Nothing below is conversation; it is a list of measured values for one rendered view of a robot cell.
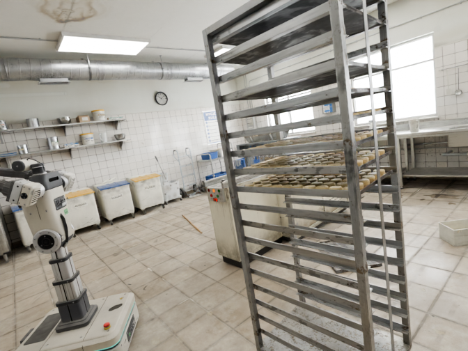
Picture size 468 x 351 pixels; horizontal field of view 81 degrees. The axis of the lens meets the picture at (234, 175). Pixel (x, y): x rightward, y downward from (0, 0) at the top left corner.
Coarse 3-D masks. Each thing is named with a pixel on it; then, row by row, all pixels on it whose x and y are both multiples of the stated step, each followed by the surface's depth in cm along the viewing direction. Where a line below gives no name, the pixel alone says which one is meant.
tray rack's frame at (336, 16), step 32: (256, 0) 103; (384, 0) 112; (384, 32) 114; (384, 96) 120; (352, 128) 90; (352, 160) 91; (352, 192) 93; (352, 224) 96; (384, 256) 113; (288, 320) 168; (320, 320) 164; (352, 320) 159
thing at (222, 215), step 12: (252, 180) 278; (228, 192) 257; (240, 192) 267; (216, 204) 274; (228, 204) 260; (264, 204) 290; (276, 204) 304; (216, 216) 279; (228, 216) 263; (252, 216) 278; (264, 216) 291; (276, 216) 305; (216, 228) 284; (228, 228) 268; (252, 228) 279; (216, 240) 289; (228, 240) 272; (276, 240) 309; (228, 252) 277; (252, 252) 279; (264, 252) 295; (240, 264) 272
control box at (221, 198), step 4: (208, 188) 272; (212, 188) 267; (216, 188) 263; (220, 188) 258; (208, 192) 274; (212, 192) 269; (216, 192) 264; (220, 192) 260; (208, 196) 276; (212, 196) 270; (216, 196) 266; (220, 196) 261; (224, 196) 260; (212, 200) 272; (220, 200) 262; (224, 200) 260
